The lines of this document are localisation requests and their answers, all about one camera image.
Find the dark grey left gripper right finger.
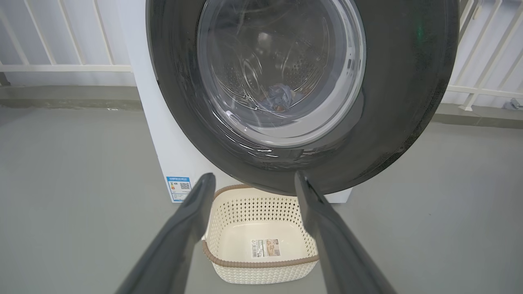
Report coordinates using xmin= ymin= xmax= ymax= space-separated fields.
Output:
xmin=294 ymin=171 xmax=396 ymax=294

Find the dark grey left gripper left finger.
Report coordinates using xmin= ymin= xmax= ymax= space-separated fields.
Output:
xmin=116 ymin=173 xmax=216 ymax=294

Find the black round glass washer door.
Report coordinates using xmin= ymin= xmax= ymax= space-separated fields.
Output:
xmin=146 ymin=0 xmax=460 ymax=196

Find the blue cartoon print garment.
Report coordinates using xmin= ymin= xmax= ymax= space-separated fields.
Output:
xmin=261 ymin=84 xmax=303 ymax=113

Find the white perforated basket brown rim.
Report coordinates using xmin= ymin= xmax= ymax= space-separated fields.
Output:
xmin=201 ymin=184 xmax=320 ymax=285

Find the white front-load washing machine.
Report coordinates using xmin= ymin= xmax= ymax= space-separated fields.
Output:
xmin=116 ymin=0 xmax=353 ymax=204

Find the blue energy label sticker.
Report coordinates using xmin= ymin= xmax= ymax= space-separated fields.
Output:
xmin=166 ymin=176 xmax=192 ymax=203

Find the paper product label sticker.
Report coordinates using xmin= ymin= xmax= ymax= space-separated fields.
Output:
xmin=250 ymin=239 xmax=281 ymax=258

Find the white metal railing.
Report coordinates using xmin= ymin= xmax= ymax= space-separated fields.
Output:
xmin=445 ymin=0 xmax=523 ymax=111
xmin=0 ymin=0 xmax=133 ymax=73

